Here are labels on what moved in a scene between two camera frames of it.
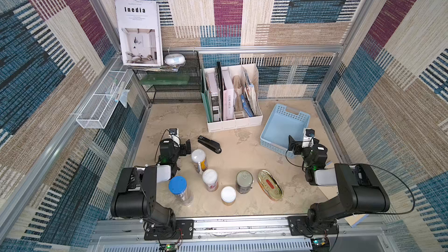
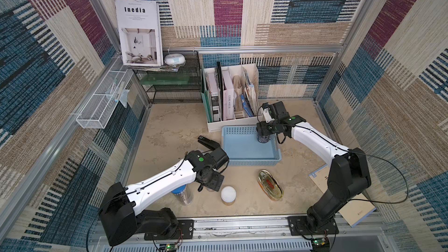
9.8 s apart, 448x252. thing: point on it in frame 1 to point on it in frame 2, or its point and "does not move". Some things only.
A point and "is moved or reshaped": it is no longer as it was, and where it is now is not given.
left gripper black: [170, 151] to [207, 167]
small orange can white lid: [228, 195] does not move
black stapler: [210, 144] does not move
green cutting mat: [166, 79] does not move
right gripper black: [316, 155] to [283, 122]
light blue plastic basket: [280, 125] is moved or reshaped
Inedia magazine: [139, 30] does not move
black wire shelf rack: [173, 84] does not move
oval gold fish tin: [269, 185] does not move
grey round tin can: [244, 182] to [263, 139]
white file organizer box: [230, 98] does not move
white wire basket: [104, 100] does not move
